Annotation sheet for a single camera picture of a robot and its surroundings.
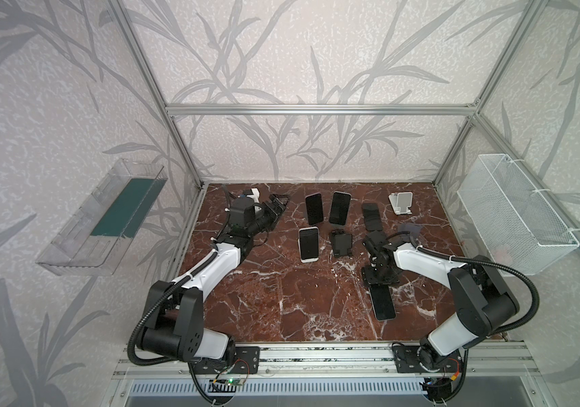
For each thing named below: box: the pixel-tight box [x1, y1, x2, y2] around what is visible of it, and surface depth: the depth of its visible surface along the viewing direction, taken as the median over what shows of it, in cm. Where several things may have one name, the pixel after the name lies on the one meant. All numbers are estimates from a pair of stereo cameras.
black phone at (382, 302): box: [368, 284, 396, 322], surface depth 86 cm
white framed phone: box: [297, 226, 320, 264], surface depth 92 cm
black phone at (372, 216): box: [362, 202, 383, 231], surface depth 111 cm
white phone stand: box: [388, 191, 413, 216], surface depth 110 cm
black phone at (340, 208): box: [329, 190, 352, 226], surface depth 99 cm
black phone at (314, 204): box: [304, 192, 324, 225], surface depth 101 cm
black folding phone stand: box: [330, 228, 353, 257], surface depth 97 cm
